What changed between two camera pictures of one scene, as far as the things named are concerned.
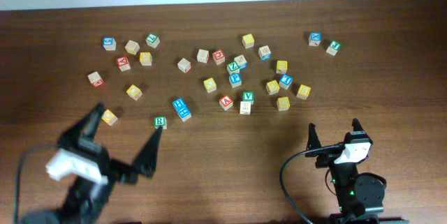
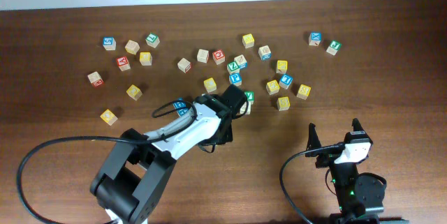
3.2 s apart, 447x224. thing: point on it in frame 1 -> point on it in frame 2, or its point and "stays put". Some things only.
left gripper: x=128 y=174 -> x=227 y=137
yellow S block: x=304 y=91 stays put
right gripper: x=325 y=157 stays put
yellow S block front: x=283 y=103 stays put
